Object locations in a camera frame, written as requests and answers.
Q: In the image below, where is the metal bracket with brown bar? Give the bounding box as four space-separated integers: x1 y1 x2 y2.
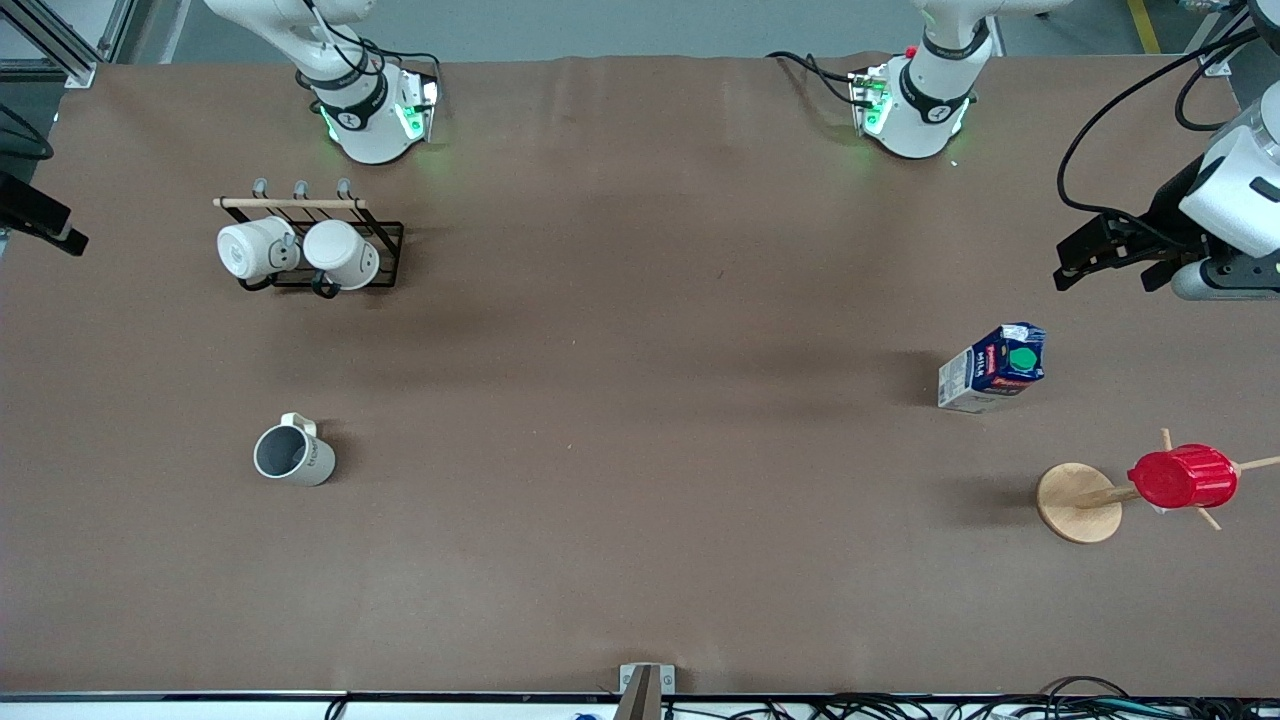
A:
614 663 677 720

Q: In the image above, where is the white mug with face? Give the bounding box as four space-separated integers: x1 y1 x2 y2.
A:
217 216 301 282

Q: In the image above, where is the blue white milk carton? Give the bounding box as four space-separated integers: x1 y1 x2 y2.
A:
937 322 1047 415

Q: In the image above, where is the black cable bundle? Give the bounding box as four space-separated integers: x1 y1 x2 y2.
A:
800 676 1280 720

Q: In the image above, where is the brown table cover sheet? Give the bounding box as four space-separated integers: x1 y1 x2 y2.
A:
0 54 1280 699

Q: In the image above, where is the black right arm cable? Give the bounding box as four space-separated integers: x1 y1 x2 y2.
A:
0 100 54 162

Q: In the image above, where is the wooden mug tree stand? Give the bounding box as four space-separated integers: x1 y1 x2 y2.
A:
1036 428 1280 545

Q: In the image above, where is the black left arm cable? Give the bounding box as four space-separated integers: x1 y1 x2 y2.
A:
1057 28 1263 251

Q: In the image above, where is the aluminium frame profile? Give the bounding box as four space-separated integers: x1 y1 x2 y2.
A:
0 0 137 89
1200 38 1253 77

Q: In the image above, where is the black base cable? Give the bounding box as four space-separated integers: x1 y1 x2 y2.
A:
766 50 863 107

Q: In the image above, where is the grey ceramic mug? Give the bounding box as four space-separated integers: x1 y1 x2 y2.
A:
253 412 337 488

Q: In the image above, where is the red ribbed plastic cup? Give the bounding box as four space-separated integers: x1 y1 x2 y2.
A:
1127 444 1239 510

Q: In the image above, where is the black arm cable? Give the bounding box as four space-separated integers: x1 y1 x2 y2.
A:
0 100 54 162
1057 28 1263 251

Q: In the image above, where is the black wire mug rack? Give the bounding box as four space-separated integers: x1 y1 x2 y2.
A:
213 177 406 299

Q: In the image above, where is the plain white mug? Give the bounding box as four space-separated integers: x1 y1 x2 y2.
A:
303 220 381 292

